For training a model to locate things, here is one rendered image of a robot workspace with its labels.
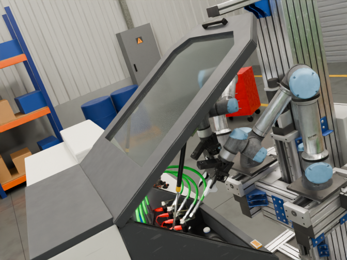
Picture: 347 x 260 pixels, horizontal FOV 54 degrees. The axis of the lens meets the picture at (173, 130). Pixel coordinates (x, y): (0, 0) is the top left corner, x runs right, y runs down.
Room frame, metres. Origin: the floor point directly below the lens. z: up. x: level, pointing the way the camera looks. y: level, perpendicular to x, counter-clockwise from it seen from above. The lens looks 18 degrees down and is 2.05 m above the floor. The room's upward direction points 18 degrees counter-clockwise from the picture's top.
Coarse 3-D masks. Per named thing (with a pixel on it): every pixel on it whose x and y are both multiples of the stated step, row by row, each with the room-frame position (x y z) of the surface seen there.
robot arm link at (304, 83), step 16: (304, 64) 1.45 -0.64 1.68; (288, 80) 1.42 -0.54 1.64; (304, 80) 1.33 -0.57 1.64; (304, 96) 1.32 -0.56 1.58; (304, 112) 1.36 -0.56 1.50; (304, 128) 1.37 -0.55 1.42; (320, 128) 1.36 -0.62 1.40; (304, 144) 1.39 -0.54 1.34; (320, 144) 1.35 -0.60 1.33; (304, 160) 1.38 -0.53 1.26; (320, 160) 1.33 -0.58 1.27; (320, 176) 1.33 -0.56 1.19
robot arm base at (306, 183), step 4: (304, 172) 1.52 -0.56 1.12; (304, 176) 1.52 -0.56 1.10; (304, 180) 1.51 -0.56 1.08; (308, 180) 1.49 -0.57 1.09; (328, 180) 1.46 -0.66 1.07; (332, 180) 1.47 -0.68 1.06; (304, 184) 1.51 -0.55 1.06; (308, 184) 1.48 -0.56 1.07; (312, 184) 1.47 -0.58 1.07; (316, 184) 1.47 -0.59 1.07; (320, 184) 1.46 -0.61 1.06; (324, 184) 1.45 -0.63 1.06; (328, 184) 1.45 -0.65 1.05; (308, 188) 1.48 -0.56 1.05; (312, 188) 1.47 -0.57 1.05; (316, 188) 1.46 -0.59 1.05; (320, 188) 1.45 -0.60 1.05; (324, 188) 1.45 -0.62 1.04
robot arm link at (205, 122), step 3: (207, 114) 1.66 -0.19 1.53; (204, 117) 1.63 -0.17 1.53; (207, 117) 1.65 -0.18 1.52; (204, 120) 1.63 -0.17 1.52; (207, 120) 1.64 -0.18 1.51; (201, 123) 1.63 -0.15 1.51; (204, 123) 1.63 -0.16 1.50; (207, 123) 1.64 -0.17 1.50; (198, 126) 1.64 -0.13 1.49; (201, 126) 1.63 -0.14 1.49; (204, 126) 1.63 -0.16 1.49; (207, 126) 1.63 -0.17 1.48; (198, 129) 1.64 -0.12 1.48; (201, 129) 1.63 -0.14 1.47; (204, 129) 1.63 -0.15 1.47
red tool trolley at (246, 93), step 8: (240, 72) 5.49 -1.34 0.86; (248, 72) 5.55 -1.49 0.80; (240, 80) 5.38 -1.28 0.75; (248, 80) 5.50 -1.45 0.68; (240, 88) 5.40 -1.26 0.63; (248, 88) 5.44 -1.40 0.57; (256, 88) 5.66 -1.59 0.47; (240, 96) 5.42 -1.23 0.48; (248, 96) 5.39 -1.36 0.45; (256, 96) 5.61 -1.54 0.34; (240, 104) 5.45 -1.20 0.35; (248, 104) 5.36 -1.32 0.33; (256, 104) 5.55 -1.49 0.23; (240, 112) 5.47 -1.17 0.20; (248, 112) 5.37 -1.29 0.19; (256, 112) 5.70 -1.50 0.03; (248, 120) 5.44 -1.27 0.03
